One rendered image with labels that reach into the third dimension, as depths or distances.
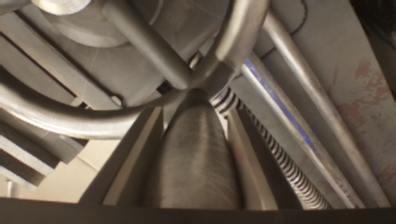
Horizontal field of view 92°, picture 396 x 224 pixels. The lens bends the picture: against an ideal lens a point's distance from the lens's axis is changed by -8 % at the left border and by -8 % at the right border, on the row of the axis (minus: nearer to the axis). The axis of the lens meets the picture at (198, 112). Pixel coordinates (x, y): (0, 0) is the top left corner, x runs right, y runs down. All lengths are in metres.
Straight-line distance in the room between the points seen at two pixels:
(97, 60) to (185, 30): 0.09
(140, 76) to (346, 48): 0.35
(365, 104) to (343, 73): 0.09
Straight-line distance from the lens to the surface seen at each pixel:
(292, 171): 0.40
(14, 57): 0.25
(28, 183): 0.53
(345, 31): 0.43
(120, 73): 0.21
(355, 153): 0.44
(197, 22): 0.19
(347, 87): 0.47
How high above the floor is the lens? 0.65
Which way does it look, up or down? 19 degrees up
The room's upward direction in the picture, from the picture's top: 128 degrees counter-clockwise
